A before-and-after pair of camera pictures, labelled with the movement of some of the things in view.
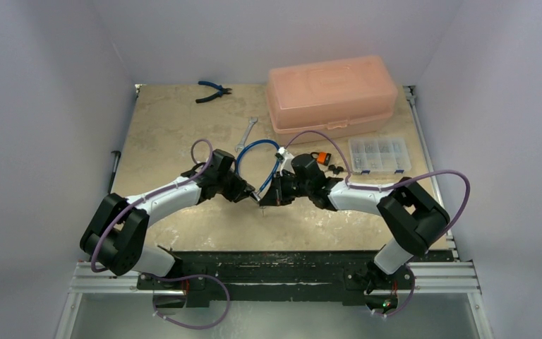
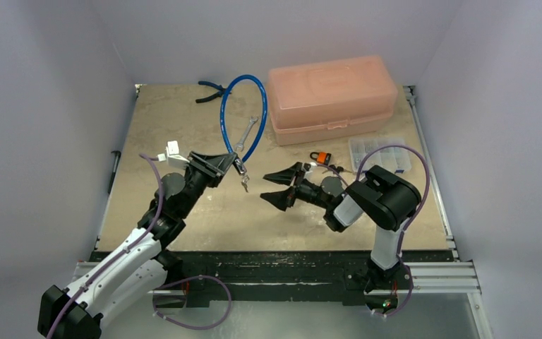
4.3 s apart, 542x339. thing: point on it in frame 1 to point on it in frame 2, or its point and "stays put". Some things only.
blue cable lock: (257, 195) to (241, 164)
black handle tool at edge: (118, 154) stays put
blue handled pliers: (223, 90) stays put
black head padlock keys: (336, 169) stays put
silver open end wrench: (241, 145) stays put
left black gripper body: (231, 186) to (197, 179)
